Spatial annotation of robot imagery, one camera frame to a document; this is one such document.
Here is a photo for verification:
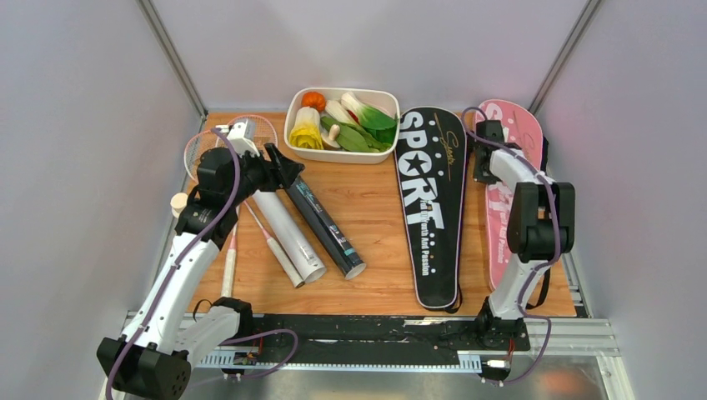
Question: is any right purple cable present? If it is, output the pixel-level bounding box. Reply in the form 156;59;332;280
461;106;564;385

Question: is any pink racket bag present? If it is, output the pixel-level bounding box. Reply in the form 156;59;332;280
479;99;548;290

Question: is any pink racket front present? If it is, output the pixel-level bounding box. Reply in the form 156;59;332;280
183;131;238;297

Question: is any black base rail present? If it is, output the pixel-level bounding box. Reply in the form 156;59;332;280
200;314;541;373

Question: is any toy green leaf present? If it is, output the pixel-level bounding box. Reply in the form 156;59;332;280
320;116;391;153

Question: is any white shuttlecock tube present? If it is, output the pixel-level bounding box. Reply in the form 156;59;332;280
252;191;326;283

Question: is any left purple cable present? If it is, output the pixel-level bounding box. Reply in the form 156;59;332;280
104;127;299;400

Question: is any purple cable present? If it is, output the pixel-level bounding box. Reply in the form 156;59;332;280
461;106;564;385
104;127;299;400

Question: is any toy pumpkin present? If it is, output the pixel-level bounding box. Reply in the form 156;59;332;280
300;91;327;113

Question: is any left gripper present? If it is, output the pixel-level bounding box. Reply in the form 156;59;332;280
225;142;304;207

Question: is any black shuttlecock tube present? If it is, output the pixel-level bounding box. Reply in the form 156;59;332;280
285;177;366;280

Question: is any toy napa cabbage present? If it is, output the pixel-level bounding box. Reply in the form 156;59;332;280
288;107;323;150

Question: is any small white bottle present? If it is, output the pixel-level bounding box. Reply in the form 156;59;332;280
169;192;188;218

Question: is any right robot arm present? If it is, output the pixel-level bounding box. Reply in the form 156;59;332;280
470;119;575;348

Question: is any white vegetable tray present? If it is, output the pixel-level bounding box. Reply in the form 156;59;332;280
283;87;401;164

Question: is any toy bok choy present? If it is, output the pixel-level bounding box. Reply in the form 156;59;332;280
324;90;399;145

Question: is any black racket bag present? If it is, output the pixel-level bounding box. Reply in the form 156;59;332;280
394;106;471;314

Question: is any toy mushroom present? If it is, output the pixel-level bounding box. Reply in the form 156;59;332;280
321;124;342;151

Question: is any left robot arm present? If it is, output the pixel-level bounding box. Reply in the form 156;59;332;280
97;143;305;399

